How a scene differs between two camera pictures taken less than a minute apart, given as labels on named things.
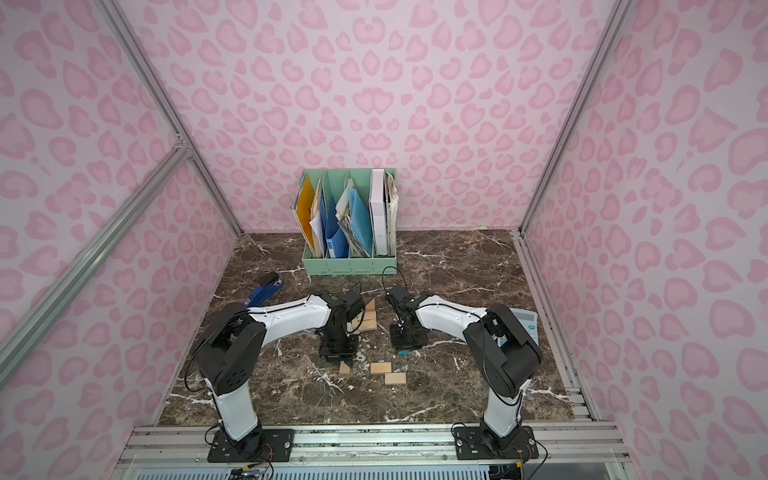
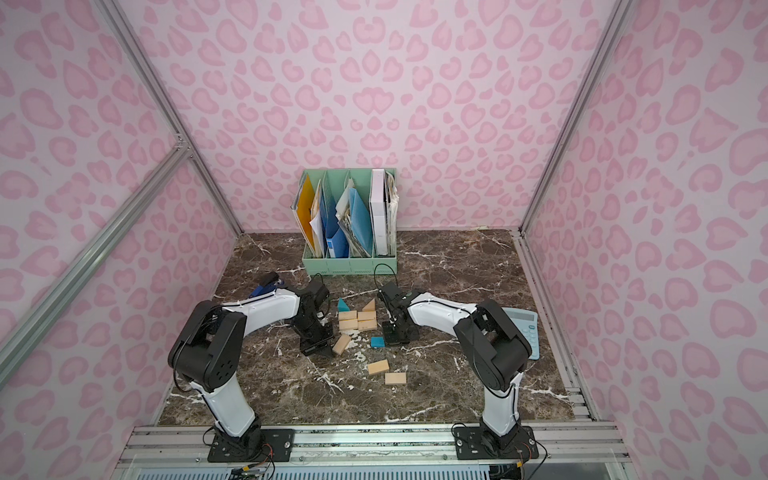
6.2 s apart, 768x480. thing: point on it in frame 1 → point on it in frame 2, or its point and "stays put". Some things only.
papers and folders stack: (353, 227) stays put
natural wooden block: (395, 378) stays put
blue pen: (268, 285) stays put
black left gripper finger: (326, 352) → (307, 346)
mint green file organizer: (349, 221) stays put
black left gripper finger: (344, 349) → (325, 350)
